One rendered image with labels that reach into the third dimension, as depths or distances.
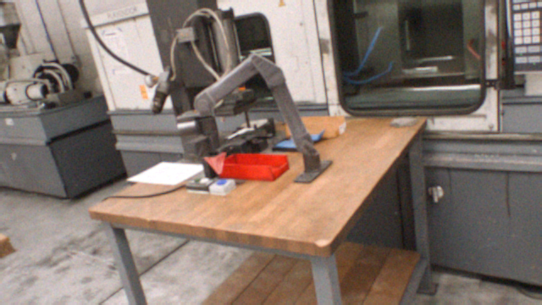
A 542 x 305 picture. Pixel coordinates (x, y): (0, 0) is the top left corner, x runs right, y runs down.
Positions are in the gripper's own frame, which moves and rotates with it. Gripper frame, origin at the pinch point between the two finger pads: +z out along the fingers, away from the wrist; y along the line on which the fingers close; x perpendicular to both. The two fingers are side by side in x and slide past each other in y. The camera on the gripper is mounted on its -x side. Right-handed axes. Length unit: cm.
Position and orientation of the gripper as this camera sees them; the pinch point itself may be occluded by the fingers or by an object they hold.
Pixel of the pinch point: (218, 171)
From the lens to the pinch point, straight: 151.1
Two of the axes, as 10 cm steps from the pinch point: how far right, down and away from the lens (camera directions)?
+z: 1.8, 9.4, 3.0
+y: 8.3, 0.2, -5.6
